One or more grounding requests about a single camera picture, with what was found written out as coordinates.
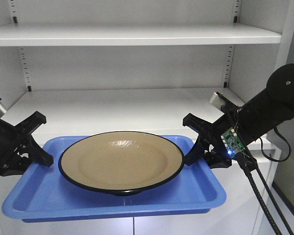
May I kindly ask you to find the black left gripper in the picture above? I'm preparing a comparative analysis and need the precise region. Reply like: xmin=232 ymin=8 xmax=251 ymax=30
xmin=0 ymin=111 xmax=54 ymax=176

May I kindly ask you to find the white upper cabinet shelf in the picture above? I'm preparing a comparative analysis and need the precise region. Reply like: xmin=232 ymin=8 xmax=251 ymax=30
xmin=0 ymin=23 xmax=282 ymax=47

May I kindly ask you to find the white lower cabinet shelf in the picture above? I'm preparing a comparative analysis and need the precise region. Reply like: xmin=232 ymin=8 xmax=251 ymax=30
xmin=0 ymin=88 xmax=222 ymax=145

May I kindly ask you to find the right braided black cable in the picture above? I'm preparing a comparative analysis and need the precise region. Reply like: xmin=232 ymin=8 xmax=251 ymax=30
xmin=235 ymin=151 xmax=294 ymax=235

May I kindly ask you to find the green right circuit board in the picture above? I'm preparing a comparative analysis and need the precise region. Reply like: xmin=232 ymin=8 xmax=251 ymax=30
xmin=221 ymin=128 xmax=245 ymax=159

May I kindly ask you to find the blue plastic tray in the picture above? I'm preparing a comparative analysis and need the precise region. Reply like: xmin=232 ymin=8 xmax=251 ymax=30
xmin=1 ymin=135 xmax=227 ymax=223

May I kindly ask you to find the white cabinet shelf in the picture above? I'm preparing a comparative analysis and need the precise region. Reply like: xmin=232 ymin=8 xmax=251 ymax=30
xmin=0 ymin=88 xmax=222 ymax=145
xmin=0 ymin=23 xmax=282 ymax=47

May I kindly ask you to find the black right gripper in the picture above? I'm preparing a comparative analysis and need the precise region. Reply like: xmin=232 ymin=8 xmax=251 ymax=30
xmin=182 ymin=111 xmax=256 ymax=171

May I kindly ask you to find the beige plate with black rim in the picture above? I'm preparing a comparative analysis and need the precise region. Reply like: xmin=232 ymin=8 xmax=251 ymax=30
xmin=58 ymin=131 xmax=184 ymax=195

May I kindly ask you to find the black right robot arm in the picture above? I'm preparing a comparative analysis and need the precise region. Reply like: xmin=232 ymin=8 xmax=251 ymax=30
xmin=183 ymin=64 xmax=294 ymax=168

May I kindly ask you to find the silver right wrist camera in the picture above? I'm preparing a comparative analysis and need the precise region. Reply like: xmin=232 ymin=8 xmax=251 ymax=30
xmin=209 ymin=92 xmax=232 ymax=111

